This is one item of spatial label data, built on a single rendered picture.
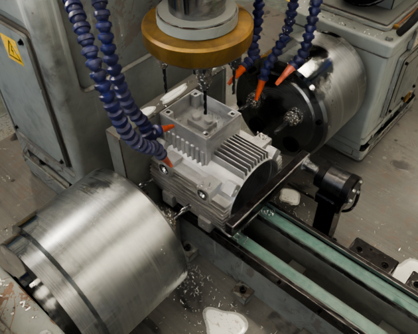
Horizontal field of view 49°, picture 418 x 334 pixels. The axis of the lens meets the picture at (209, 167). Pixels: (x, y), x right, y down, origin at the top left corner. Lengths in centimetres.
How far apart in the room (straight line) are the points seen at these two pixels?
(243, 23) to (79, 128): 39
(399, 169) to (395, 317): 49
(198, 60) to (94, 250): 31
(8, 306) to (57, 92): 40
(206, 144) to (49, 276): 35
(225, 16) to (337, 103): 38
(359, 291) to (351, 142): 47
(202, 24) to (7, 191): 78
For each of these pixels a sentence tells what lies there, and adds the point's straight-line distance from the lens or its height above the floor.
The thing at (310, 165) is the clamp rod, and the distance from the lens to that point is 96.
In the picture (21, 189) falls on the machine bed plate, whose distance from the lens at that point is 130.
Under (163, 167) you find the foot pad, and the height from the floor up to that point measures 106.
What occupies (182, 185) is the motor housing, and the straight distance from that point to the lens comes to 89.
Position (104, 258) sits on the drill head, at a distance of 68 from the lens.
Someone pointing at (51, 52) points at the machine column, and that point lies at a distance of 83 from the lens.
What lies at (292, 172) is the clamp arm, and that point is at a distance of 94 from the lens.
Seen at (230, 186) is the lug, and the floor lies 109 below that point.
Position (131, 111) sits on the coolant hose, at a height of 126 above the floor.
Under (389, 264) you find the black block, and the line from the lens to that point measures 105.
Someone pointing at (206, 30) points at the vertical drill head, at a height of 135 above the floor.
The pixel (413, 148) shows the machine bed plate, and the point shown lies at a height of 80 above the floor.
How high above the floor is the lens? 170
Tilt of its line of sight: 46 degrees down
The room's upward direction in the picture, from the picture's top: 1 degrees counter-clockwise
